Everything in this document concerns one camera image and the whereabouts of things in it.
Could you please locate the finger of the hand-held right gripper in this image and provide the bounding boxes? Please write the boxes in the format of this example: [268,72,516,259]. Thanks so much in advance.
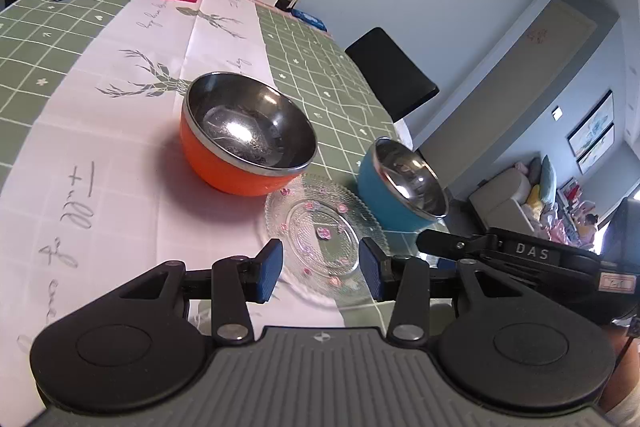
[416,229,497,259]

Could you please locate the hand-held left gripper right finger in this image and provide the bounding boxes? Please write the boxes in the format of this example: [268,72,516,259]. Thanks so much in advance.
[358,236,542,344]

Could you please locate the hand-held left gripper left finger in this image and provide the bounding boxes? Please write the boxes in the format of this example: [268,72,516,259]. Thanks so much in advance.
[97,238,285,344]

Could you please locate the clear glass plate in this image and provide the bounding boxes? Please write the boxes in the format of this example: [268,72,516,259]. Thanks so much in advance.
[264,173,391,304]

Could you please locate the blue steel bowl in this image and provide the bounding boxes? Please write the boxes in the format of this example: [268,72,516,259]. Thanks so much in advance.
[356,137,450,232]

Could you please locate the orange steel bowl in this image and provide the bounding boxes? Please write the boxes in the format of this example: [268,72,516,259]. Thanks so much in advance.
[180,73,319,196]

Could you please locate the grey sofa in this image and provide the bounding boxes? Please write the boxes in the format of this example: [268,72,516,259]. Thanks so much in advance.
[467,167,541,235]

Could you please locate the teal cushion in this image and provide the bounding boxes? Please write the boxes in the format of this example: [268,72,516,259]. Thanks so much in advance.
[537,155,559,208]

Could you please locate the green checked tablecloth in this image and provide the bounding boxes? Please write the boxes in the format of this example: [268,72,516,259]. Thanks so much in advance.
[0,0,416,343]

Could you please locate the white deer print table runner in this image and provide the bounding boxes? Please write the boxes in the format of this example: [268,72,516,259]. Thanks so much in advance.
[0,0,347,408]

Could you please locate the blue packet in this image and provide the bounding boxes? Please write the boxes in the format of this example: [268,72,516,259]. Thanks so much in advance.
[291,8,328,32]

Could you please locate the framed wall picture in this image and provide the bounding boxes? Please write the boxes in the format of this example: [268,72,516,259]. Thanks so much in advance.
[577,124,615,175]
[567,91,615,158]

